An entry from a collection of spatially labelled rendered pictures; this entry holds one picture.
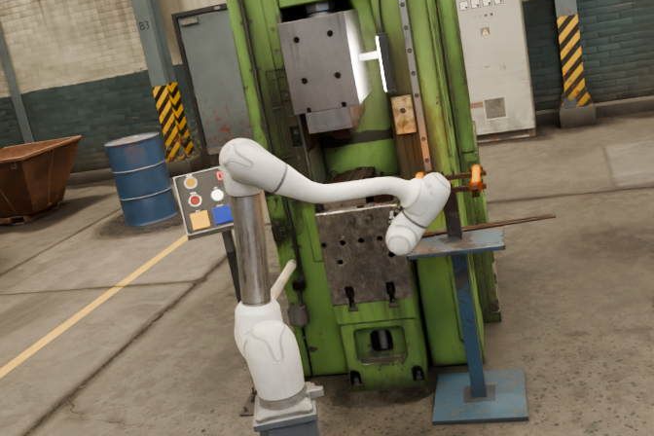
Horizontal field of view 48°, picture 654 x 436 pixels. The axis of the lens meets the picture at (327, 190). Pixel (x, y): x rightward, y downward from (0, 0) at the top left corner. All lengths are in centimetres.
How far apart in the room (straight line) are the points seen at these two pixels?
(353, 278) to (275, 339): 113
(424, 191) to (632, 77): 696
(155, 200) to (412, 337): 479
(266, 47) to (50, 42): 811
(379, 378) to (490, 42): 549
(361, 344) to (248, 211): 137
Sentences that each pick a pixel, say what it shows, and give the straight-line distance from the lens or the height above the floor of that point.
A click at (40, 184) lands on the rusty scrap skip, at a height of 43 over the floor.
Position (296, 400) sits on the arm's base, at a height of 64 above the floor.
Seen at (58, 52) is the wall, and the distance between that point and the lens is 1126.
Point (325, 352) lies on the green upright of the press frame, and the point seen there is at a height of 13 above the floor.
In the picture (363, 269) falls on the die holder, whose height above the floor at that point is 63.
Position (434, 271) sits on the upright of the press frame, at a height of 51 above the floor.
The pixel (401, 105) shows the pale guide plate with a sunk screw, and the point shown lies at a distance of 329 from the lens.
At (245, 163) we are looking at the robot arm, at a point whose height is 139.
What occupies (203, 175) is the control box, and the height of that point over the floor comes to 118.
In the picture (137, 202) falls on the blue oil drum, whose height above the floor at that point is 25.
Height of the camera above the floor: 177
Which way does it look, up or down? 13 degrees down
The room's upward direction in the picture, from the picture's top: 11 degrees counter-clockwise
